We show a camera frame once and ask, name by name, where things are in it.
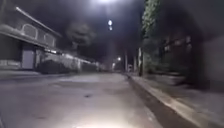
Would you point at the grey concrete sidewalk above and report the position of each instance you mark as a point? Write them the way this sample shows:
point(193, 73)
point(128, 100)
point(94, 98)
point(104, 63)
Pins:
point(196, 100)

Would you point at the dark tree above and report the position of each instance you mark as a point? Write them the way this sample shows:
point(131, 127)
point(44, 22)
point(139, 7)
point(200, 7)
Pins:
point(80, 35)

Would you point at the two-storey house with arched windows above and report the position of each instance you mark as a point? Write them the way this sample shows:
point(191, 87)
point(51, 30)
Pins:
point(30, 40)

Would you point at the pale concrete kerb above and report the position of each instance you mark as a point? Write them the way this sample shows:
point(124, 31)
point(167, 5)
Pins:
point(166, 105)

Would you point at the grey asphalt road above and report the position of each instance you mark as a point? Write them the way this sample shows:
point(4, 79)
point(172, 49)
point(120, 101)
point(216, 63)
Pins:
point(73, 100)

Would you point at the dark wall with fence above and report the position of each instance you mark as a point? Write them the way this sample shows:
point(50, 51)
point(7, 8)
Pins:
point(196, 50)

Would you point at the long pale wall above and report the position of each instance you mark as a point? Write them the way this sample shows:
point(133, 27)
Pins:
point(71, 61)

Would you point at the tall leafy tree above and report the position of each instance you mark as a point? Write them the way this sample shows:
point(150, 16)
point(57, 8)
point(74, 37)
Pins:
point(150, 30)

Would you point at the pole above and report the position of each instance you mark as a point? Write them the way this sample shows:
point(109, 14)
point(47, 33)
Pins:
point(140, 61)
point(126, 61)

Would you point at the dark bush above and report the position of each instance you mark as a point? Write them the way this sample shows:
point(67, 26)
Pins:
point(50, 67)

